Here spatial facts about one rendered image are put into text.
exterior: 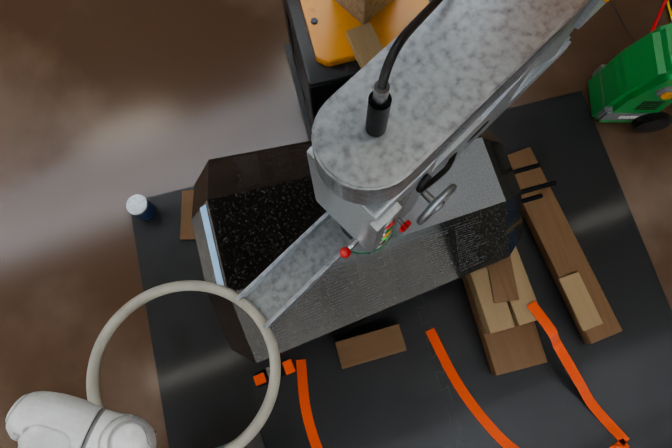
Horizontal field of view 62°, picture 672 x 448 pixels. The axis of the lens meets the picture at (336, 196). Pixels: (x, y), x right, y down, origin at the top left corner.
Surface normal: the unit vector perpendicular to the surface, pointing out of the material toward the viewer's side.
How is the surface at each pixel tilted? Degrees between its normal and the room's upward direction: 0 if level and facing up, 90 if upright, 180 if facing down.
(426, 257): 45
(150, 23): 0
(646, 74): 72
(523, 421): 0
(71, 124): 0
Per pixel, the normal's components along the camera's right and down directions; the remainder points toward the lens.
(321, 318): 0.22, 0.46
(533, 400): -0.01, -0.26
